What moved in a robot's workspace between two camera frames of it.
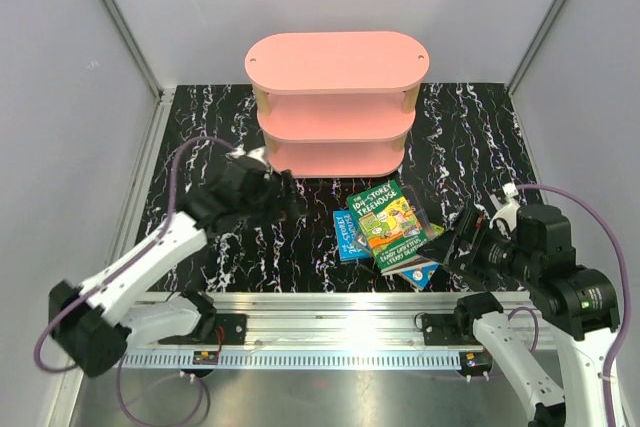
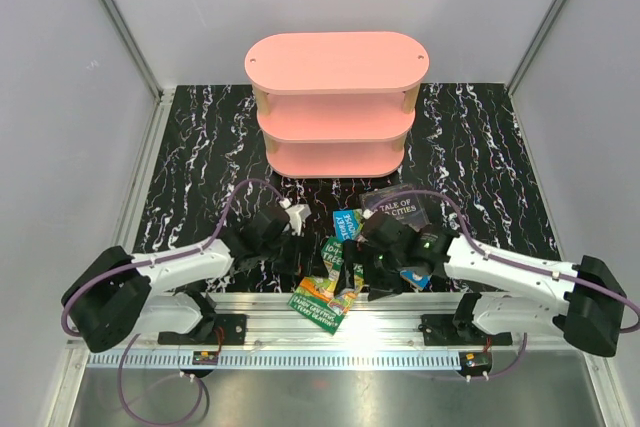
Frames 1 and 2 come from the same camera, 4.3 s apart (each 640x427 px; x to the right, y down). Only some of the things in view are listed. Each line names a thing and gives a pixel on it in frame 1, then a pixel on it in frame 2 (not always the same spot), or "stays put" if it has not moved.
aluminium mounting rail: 322,322 stays put
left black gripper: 286,207 -> 300,263
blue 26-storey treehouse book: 350,246 stays put
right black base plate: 444,329 stays put
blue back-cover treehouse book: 421,276 stays put
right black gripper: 445,251 -> 383,287
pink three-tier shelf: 336,104 stays put
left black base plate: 229,329 stays put
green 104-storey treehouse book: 391,231 -> 315,296
